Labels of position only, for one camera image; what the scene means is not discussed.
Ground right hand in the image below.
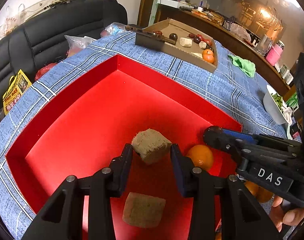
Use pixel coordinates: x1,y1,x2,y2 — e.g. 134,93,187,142
269,195,304,232

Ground red tray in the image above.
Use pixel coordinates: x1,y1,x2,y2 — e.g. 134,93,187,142
6,55,241,239

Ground pink cup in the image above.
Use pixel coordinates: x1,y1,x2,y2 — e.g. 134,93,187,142
265,40,284,66

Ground cardboard box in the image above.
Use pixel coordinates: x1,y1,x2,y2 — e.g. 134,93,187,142
135,18,218,73

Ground clear glass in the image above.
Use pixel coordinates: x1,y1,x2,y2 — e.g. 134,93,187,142
256,34,272,57

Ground knife on box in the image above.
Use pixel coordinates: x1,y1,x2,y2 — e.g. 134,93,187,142
125,25,176,45

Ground yellow snack bag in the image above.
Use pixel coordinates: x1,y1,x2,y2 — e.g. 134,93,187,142
2,69,32,115

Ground beige cube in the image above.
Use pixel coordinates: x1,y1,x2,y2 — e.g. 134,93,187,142
131,128,172,165
122,192,166,229

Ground plastic bag on sideboard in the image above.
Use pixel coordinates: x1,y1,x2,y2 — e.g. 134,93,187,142
223,21,251,42

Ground beige cube in tray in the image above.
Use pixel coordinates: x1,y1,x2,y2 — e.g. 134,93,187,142
122,192,166,229

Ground blue plaid tablecloth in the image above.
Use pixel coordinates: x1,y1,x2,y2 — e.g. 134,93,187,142
0,32,286,239

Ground white bowl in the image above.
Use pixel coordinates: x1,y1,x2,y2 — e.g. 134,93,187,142
263,85,287,125

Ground white cloth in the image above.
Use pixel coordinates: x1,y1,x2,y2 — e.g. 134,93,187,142
282,107,293,140

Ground wooden sideboard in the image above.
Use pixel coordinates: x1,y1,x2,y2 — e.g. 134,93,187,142
137,0,293,97

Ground green cloth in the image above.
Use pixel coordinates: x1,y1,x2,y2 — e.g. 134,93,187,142
228,55,256,78

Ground black sofa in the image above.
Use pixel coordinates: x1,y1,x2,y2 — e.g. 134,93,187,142
0,0,128,109

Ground green lettuce leaves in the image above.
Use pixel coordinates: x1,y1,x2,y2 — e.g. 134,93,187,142
271,93,283,112

